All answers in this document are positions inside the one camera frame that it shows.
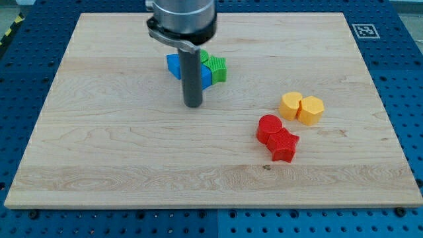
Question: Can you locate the wooden board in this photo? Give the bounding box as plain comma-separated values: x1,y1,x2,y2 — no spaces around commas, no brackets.
5,13,422,210

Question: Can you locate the yellow hexagon block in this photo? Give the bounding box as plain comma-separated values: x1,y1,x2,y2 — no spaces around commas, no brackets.
297,96,325,126

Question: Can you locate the blue cube block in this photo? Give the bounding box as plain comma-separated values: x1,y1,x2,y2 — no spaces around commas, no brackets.
166,54,212,89

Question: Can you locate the yellow heart block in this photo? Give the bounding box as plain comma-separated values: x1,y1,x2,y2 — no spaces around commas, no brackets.
278,91,303,121

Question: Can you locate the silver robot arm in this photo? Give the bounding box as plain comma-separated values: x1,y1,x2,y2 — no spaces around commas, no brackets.
145,0,217,108

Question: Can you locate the black tool mount with clamp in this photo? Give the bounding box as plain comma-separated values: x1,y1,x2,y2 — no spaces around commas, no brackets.
146,13,217,54

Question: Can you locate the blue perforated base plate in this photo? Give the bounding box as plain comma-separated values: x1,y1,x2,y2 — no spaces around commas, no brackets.
1,0,422,237

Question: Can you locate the green star block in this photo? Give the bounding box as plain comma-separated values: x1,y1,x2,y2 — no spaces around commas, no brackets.
204,56,227,85

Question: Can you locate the white fiducial marker tag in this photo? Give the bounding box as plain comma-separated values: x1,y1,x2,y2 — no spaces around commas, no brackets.
352,23,380,39

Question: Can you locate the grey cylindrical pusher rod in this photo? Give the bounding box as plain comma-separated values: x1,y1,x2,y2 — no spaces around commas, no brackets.
178,49,203,108

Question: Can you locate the red star block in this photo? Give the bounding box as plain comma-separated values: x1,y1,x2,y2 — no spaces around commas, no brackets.
266,128,299,163

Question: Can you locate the red cylinder block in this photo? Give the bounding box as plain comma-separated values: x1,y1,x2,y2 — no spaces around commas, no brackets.
256,114,283,144

